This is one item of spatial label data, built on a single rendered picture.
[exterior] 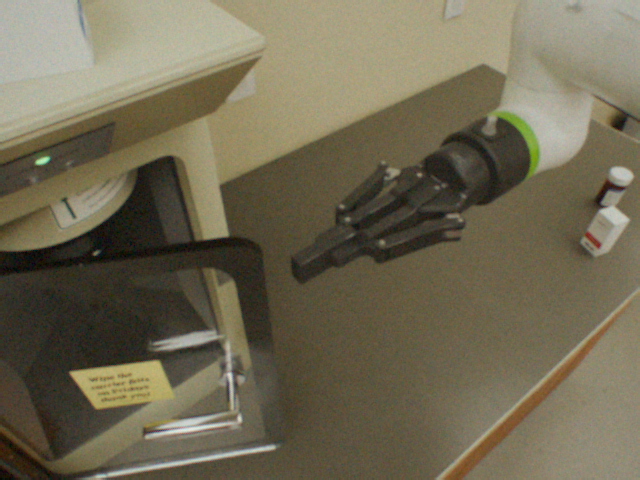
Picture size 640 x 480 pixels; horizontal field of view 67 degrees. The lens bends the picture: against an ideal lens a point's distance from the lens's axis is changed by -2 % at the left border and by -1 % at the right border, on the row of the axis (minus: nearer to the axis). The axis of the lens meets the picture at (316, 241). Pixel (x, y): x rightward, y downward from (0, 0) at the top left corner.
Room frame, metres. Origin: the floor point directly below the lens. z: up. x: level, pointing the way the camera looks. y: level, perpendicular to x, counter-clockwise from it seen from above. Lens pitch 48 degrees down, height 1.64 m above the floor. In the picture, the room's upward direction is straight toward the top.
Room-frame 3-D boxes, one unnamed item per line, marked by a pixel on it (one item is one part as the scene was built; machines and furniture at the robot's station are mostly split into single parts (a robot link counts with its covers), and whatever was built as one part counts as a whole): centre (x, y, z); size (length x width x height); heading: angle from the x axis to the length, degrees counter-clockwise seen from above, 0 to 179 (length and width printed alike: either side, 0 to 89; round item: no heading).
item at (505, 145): (0.45, -0.19, 1.28); 0.09 x 0.06 x 0.12; 37
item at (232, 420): (0.19, 0.11, 1.20); 0.10 x 0.05 x 0.03; 100
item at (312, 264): (0.31, -0.01, 1.28); 0.07 x 0.01 x 0.03; 127
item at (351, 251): (0.31, -0.04, 1.28); 0.05 x 0.03 x 0.01; 127
